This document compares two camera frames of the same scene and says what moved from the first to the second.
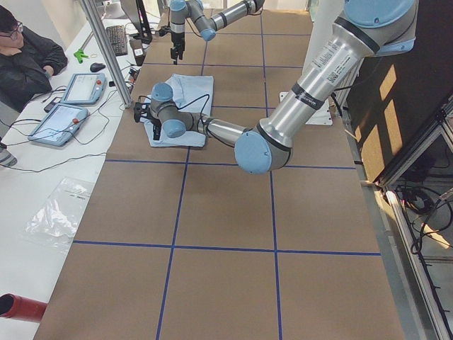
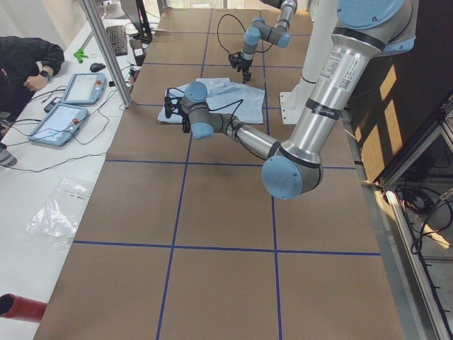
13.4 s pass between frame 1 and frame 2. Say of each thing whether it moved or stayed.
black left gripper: moved
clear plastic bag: stayed
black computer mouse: stayed
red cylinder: stayed
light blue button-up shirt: moved
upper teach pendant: stayed
